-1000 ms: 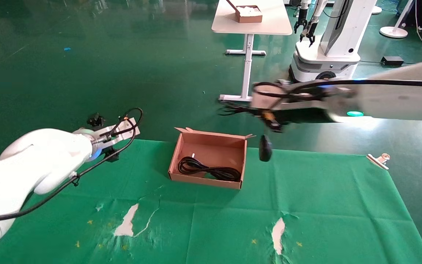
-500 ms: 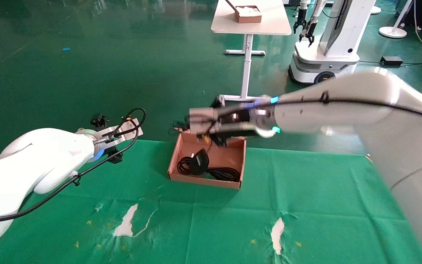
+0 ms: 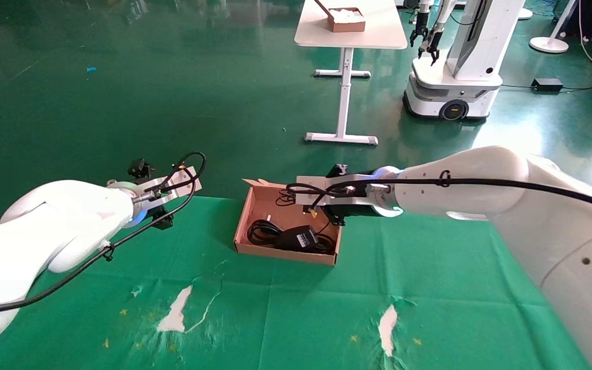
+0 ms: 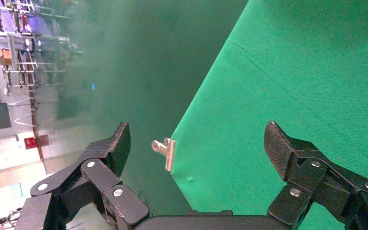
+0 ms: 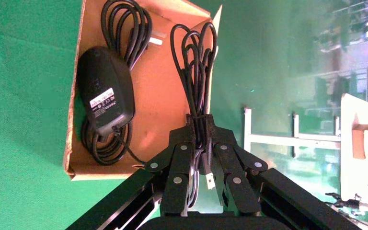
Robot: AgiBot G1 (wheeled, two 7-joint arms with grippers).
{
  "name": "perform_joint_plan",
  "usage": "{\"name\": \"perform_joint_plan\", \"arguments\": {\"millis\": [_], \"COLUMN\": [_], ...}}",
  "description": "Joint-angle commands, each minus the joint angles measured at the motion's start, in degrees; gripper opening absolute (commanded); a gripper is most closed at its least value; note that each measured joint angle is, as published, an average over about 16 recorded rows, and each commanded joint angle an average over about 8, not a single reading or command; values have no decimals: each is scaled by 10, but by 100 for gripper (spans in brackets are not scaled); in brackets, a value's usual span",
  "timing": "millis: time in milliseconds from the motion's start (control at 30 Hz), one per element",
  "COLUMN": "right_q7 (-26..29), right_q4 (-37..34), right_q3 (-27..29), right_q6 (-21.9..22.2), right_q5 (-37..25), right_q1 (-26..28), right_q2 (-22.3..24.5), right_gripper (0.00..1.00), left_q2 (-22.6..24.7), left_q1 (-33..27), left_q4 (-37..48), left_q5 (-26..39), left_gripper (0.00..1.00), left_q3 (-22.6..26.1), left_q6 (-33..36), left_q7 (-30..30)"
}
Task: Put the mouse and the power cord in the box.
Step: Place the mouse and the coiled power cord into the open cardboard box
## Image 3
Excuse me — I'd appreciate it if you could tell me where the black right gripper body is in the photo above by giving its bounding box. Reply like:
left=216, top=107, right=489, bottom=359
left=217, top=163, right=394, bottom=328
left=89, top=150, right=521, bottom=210
left=323, top=199, right=379, bottom=218

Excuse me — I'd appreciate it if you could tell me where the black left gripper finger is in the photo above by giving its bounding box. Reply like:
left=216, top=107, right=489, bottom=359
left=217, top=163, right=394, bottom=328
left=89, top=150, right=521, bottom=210
left=127, top=158, right=155, bottom=180
left=151, top=208, right=174, bottom=230

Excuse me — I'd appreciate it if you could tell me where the thick black power cable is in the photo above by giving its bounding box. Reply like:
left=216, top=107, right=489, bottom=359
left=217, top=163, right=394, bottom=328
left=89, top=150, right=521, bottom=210
left=247, top=219, right=336, bottom=255

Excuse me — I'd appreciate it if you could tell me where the open brown cardboard box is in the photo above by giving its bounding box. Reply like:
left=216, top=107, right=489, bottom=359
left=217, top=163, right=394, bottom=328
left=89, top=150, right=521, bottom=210
left=233, top=178, right=343, bottom=266

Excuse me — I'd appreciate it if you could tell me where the small cardboard box with paper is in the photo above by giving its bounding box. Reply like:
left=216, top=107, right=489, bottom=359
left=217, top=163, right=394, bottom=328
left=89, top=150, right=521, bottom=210
left=316, top=0, right=367, bottom=33

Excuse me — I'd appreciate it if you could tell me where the green table cloth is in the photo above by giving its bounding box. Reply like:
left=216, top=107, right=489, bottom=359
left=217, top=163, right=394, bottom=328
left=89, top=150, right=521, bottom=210
left=0, top=195, right=592, bottom=370

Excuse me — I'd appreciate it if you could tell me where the white wheeled background robot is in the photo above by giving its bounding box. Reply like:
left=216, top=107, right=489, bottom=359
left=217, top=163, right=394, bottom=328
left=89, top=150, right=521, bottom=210
left=402, top=0, right=528, bottom=122

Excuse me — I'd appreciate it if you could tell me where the black power brick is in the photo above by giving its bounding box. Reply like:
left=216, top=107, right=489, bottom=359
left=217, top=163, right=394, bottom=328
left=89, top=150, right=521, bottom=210
left=531, top=78, right=564, bottom=93

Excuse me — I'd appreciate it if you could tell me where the white round floor stand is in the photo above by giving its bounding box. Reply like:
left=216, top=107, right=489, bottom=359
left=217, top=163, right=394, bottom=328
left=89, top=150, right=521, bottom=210
left=529, top=0, right=579, bottom=54

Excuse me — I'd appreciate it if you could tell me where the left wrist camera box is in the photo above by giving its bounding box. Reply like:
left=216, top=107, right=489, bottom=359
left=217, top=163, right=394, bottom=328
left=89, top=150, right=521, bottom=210
left=139, top=165, right=203, bottom=199

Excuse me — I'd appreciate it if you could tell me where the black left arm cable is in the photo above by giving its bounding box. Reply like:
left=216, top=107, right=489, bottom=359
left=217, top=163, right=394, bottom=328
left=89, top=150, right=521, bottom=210
left=0, top=151, right=207, bottom=317

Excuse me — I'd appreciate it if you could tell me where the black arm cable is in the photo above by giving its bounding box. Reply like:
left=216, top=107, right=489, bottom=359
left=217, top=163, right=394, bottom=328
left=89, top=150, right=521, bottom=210
left=0, top=151, right=207, bottom=317
left=286, top=171, right=592, bottom=217

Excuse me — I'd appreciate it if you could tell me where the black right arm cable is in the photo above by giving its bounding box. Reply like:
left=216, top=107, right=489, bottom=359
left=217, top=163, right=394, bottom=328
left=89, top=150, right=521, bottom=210
left=286, top=171, right=592, bottom=217

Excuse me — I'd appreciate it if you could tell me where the white pedestal table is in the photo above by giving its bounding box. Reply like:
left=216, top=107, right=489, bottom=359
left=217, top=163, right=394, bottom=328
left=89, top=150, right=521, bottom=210
left=295, top=0, right=410, bottom=146

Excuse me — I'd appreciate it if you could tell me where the black floor cable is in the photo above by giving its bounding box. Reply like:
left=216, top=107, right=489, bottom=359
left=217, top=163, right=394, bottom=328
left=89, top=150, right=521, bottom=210
left=499, top=80, right=592, bottom=94

